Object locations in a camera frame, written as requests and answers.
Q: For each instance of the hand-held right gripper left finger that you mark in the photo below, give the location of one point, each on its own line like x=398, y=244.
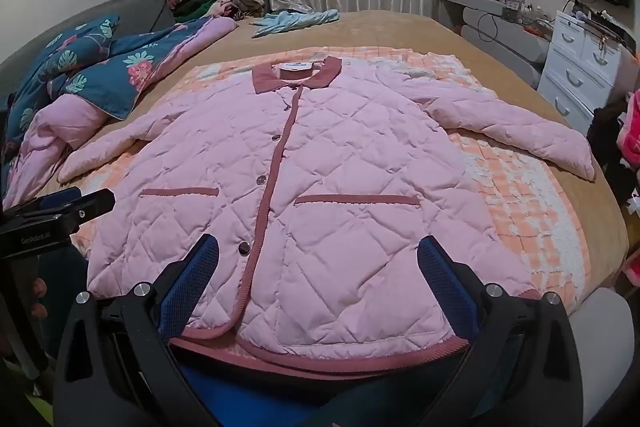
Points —
x=190, y=287

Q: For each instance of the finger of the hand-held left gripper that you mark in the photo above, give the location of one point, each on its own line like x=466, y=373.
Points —
x=55, y=201
x=92, y=207

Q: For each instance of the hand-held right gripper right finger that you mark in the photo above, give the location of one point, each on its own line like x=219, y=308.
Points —
x=445, y=282

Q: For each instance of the pink quilted jacket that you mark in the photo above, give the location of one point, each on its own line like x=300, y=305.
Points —
x=325, y=157

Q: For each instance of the person's left hand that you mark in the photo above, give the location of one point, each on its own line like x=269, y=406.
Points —
x=39, y=297

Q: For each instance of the orange checked blanket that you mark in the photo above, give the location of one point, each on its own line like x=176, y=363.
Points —
x=520, y=207

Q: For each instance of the blue floral quilt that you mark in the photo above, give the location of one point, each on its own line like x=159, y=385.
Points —
x=135, y=67

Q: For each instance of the grey pillow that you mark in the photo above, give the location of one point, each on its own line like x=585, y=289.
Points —
x=130, y=7

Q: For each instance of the dark cloth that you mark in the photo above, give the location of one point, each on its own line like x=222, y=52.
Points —
x=607, y=147

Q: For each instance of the pink patterned cloth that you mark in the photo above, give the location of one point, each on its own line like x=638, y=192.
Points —
x=631, y=122

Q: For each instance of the white drawer cabinet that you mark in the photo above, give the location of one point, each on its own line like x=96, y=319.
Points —
x=570, y=67

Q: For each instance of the bed with tan sheet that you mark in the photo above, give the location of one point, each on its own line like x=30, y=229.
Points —
x=400, y=32

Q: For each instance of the grey desk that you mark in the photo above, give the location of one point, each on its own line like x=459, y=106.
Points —
x=505, y=32

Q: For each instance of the light blue cloth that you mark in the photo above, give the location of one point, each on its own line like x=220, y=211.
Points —
x=290, y=21

